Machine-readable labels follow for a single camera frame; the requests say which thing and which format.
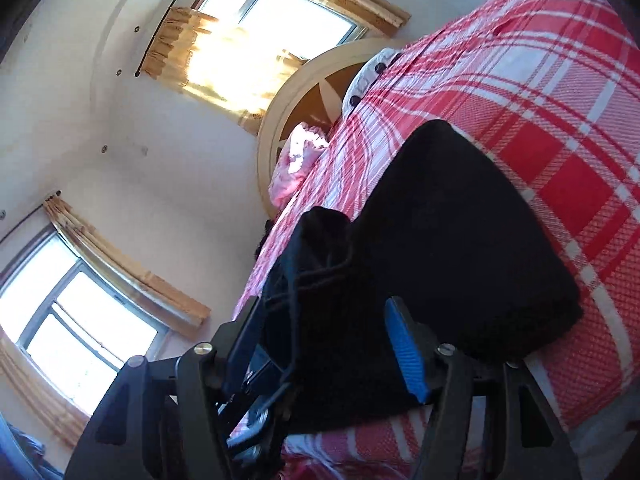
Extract dark object beside bed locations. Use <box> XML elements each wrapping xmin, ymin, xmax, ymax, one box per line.
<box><xmin>252</xmin><ymin>220</ymin><xmax>275</xmax><ymax>261</ymax></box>

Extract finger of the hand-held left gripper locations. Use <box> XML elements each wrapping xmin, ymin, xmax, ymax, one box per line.
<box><xmin>227</xmin><ymin>347</ymin><xmax>301</xmax><ymax>466</ymax></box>

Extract black curtain rod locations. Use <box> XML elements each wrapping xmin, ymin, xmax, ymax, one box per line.
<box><xmin>135</xmin><ymin>0</ymin><xmax>207</xmax><ymax>77</ymax></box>
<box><xmin>0</xmin><ymin>190</ymin><xmax>62</xmax><ymax>242</ymax></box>

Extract sliding window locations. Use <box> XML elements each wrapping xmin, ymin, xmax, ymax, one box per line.
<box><xmin>0</xmin><ymin>232</ymin><xmax>168</xmax><ymax>416</ymax></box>
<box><xmin>195</xmin><ymin>0</ymin><xmax>368</xmax><ymax>61</ymax></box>

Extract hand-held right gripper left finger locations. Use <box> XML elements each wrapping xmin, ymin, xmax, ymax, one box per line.
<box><xmin>64</xmin><ymin>296</ymin><xmax>263</xmax><ymax>480</ymax></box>

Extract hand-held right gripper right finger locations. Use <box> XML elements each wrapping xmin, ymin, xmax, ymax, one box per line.
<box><xmin>384</xmin><ymin>296</ymin><xmax>583</xmax><ymax>480</ymax></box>

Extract black pants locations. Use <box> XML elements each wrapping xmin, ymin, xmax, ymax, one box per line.
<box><xmin>260</xmin><ymin>119</ymin><xmax>585</xmax><ymax>433</ymax></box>

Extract blue cloth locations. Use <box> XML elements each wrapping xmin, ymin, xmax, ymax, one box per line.
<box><xmin>0</xmin><ymin>410</ymin><xmax>63</xmax><ymax>480</ymax></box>

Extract cream wooden headboard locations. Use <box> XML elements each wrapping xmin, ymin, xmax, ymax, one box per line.
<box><xmin>256</xmin><ymin>37</ymin><xmax>408</xmax><ymax>218</ymax></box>

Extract pink floral pillow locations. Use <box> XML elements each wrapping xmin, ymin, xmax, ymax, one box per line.
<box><xmin>268</xmin><ymin>122</ymin><xmax>331</xmax><ymax>208</ymax></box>

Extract white patterned pillow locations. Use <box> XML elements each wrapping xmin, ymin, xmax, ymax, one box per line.
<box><xmin>342</xmin><ymin>47</ymin><xmax>403</xmax><ymax>113</ymax></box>

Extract bed with red plaid sheet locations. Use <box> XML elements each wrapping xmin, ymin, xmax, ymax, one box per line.
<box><xmin>232</xmin><ymin>0</ymin><xmax>640</xmax><ymax>480</ymax></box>

